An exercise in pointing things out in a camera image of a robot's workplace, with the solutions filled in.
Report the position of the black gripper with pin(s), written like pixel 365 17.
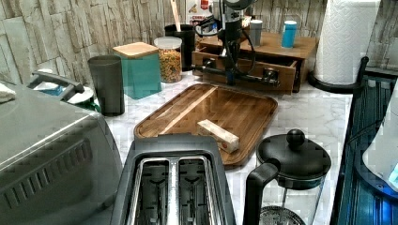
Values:
pixel 230 38

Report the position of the wooden drawer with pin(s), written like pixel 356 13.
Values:
pixel 287 68

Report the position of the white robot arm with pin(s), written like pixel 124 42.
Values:
pixel 231 15

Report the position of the wooden drawer cabinet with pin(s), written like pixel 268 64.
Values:
pixel 304 50

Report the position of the wooden cutting board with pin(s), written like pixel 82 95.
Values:
pixel 243 114

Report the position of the grey spice shaker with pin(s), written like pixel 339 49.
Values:
pixel 255 32

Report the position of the blue spice shaker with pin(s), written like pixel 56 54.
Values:
pixel 289 32

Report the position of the black utensil holder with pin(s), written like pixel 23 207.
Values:
pixel 187 35

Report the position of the butter stick box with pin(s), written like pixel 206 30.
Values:
pixel 226 140

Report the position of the clear pasta jar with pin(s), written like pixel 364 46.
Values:
pixel 170 58

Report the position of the cinnamon oat bites cereal box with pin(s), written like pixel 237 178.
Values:
pixel 198 14

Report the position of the wooden spoon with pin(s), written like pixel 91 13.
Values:
pixel 176 15

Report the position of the teal canister with wooden lid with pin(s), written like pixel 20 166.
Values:
pixel 140 69

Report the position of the black paper towel holder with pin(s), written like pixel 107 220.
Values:
pixel 345 89

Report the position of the paper towel roll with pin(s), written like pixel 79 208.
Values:
pixel 344 39

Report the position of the black french press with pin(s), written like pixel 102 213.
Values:
pixel 285 187

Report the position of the black two-slot toaster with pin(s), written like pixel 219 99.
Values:
pixel 175 179

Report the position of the dark grey cup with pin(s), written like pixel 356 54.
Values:
pixel 106 72

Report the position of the silver toaster oven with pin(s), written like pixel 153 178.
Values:
pixel 59 162

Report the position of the striped white dish towel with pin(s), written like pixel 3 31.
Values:
pixel 6 94

